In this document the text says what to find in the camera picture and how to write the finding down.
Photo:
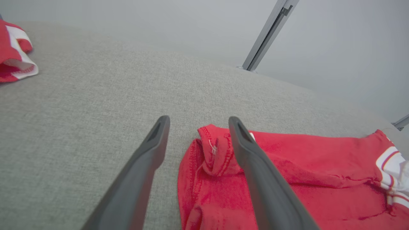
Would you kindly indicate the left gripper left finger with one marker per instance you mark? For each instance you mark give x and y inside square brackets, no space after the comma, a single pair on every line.
[134,182]

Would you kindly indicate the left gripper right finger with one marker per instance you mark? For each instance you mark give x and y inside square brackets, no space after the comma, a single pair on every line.
[268,185]

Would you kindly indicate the red jersey with striped trim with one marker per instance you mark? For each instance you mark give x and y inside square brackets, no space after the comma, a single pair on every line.
[303,179]

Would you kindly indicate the red jersey with white hem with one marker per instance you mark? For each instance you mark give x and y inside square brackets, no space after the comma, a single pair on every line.
[8,48]

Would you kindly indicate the grey fabric sofa surface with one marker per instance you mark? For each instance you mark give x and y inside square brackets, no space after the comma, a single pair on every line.
[96,111]

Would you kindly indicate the grey partition frame post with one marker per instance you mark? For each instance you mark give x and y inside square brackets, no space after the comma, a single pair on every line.
[402,123]
[268,32]

